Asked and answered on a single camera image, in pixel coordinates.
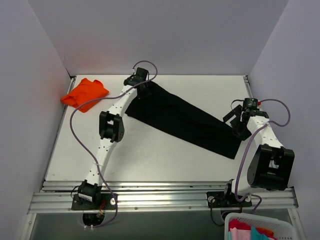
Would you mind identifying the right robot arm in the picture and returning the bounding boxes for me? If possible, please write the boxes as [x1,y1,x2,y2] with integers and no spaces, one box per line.
[222,98,295,207]

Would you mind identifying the orange folded t shirt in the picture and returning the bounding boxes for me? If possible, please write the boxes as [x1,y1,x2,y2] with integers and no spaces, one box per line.
[60,78,109,113]

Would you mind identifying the orange garment in basket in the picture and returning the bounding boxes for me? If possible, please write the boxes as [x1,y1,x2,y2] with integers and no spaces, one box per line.
[256,227,274,238]

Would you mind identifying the pink garment in basket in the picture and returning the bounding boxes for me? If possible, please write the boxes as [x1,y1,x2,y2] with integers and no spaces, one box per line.
[228,219,251,240]

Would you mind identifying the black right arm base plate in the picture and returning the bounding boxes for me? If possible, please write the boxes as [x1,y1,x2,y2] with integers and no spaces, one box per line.
[206,191,253,209]

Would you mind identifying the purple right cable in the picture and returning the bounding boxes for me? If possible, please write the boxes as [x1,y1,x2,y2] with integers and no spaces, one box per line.
[234,98,292,216]

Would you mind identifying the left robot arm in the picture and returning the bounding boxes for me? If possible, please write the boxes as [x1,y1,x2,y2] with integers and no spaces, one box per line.
[78,67,150,210]

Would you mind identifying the teal garment in basket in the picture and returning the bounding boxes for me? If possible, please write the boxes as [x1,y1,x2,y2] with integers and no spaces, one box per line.
[250,227,269,240]

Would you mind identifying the aluminium frame rail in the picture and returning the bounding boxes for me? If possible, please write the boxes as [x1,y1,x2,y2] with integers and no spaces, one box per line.
[27,181,300,215]

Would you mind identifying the white laundry basket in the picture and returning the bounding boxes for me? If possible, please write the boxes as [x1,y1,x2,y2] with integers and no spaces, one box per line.
[224,212,299,240]

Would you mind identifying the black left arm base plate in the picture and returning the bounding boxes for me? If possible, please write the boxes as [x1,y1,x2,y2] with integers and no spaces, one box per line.
[71,193,116,211]

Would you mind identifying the black t shirt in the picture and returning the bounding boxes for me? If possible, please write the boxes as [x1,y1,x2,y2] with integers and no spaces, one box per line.
[125,82,241,159]

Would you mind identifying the purple cable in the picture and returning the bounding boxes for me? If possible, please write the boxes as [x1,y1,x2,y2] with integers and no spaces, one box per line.
[234,98,292,216]
[69,60,159,229]

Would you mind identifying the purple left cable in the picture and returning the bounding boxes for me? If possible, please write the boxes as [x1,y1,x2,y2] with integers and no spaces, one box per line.
[69,60,159,229]

